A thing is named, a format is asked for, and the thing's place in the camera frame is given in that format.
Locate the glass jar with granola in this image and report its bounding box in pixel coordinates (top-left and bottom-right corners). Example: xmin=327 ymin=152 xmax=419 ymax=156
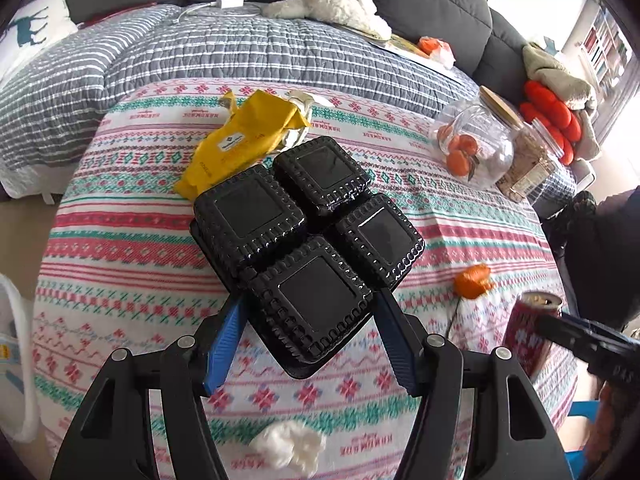
xmin=497 ymin=117 xmax=562 ymax=204

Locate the grey striped quilt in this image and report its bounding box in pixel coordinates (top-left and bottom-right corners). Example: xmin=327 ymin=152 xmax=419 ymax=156
xmin=0 ymin=4 xmax=576 ymax=211

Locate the red drink can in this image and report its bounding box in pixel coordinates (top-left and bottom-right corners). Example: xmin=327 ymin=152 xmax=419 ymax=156
xmin=502 ymin=291 xmax=564 ymax=381

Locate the patterned red green tablecloth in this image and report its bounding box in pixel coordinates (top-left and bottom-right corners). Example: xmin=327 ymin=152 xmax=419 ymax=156
xmin=32 ymin=80 xmax=581 ymax=480

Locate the yellow snack bag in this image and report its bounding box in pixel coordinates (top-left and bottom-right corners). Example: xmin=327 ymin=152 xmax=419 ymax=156
xmin=174 ymin=90 xmax=313 ymax=201

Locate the glass jar with wooden lid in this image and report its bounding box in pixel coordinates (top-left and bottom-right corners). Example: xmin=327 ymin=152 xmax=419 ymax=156
xmin=430 ymin=86 xmax=524 ymax=191

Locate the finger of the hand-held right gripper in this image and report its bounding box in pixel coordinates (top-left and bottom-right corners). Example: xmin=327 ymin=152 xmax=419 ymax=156
xmin=537 ymin=311 xmax=626 ymax=361

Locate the red cushion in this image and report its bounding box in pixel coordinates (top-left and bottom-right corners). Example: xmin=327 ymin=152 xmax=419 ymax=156
xmin=77 ymin=4 xmax=161 ymax=27

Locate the orange pumpkin cushion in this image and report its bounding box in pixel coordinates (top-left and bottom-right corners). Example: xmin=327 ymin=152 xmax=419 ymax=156
xmin=519 ymin=80 xmax=584 ymax=165

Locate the crumpled white tissue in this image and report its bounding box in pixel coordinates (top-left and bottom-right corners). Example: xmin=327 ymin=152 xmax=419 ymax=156
xmin=248 ymin=420 xmax=327 ymax=479

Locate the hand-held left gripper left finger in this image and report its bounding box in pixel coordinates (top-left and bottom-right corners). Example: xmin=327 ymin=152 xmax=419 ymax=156
xmin=50 ymin=292 xmax=251 ymax=480

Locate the beige blanket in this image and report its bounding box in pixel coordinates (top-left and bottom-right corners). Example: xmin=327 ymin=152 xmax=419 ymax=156
xmin=522 ymin=42 xmax=601 ymax=161

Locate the black plastic tray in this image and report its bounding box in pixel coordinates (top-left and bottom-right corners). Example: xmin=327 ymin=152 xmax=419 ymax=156
xmin=189 ymin=136 xmax=426 ymax=380

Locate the grey sofa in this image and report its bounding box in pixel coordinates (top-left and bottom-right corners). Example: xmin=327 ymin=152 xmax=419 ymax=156
xmin=65 ymin=0 xmax=531 ymax=92

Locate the white charger with cable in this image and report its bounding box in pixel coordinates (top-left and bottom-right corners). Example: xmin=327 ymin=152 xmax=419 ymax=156
xmin=172 ymin=0 xmax=263 ymax=23

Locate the cream plush toy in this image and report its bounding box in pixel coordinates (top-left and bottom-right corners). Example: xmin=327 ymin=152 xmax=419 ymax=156
xmin=262 ymin=0 xmax=394 ymax=41

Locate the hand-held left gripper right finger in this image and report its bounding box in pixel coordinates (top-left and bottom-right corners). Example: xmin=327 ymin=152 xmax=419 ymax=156
xmin=375 ymin=287 xmax=573 ymax=480

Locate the white deer print pillow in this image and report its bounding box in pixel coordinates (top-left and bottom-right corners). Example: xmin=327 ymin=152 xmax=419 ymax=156
xmin=0 ymin=0 xmax=80 ymax=82

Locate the orange peel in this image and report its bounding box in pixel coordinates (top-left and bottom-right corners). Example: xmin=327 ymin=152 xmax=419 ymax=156
xmin=454 ymin=263 xmax=497 ymax=299

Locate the bookshelf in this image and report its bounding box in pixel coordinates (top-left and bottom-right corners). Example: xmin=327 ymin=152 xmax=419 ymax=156
xmin=575 ymin=0 xmax=634 ymax=102

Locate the person's dark clothing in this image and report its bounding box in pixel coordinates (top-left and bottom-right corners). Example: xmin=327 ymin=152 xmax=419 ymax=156
xmin=542 ymin=187 xmax=640 ymax=333

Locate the white plastic bin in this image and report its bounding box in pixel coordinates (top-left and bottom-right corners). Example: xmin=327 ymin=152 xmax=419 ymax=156
xmin=0 ymin=274 xmax=41 ymax=443

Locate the person's right hand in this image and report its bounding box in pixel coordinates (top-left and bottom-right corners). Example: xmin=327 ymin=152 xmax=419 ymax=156
xmin=586 ymin=383 xmax=640 ymax=466

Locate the crumpled white wrapper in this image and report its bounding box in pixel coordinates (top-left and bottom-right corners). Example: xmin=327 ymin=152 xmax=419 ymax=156
xmin=284 ymin=89 xmax=334 ymax=147

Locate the orange and white bag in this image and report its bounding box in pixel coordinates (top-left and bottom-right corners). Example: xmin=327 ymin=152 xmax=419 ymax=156
xmin=417 ymin=36 xmax=456 ymax=69

